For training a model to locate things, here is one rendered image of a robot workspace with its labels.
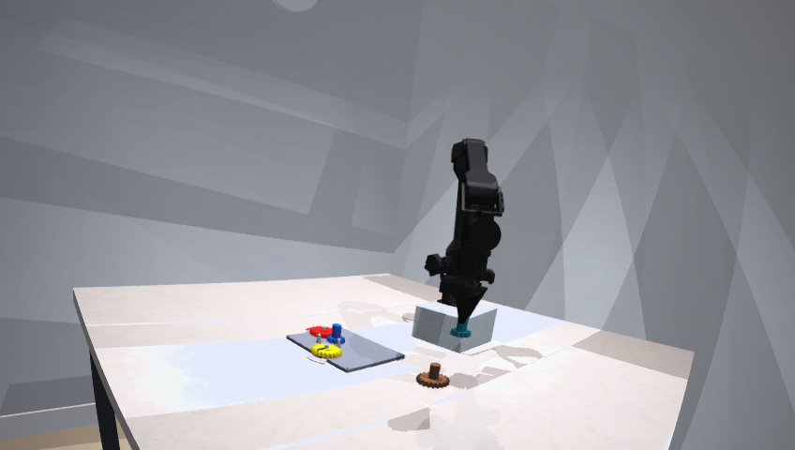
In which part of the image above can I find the teal gear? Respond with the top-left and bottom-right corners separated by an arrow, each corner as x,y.
450,318 -> 472,338

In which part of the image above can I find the brown gear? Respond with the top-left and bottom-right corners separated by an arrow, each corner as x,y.
415,362 -> 450,389

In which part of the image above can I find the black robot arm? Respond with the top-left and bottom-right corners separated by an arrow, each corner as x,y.
425,138 -> 505,280

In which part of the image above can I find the red gear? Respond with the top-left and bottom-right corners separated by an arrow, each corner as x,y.
309,326 -> 333,338

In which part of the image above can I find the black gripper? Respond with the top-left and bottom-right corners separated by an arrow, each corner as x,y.
439,243 -> 495,324

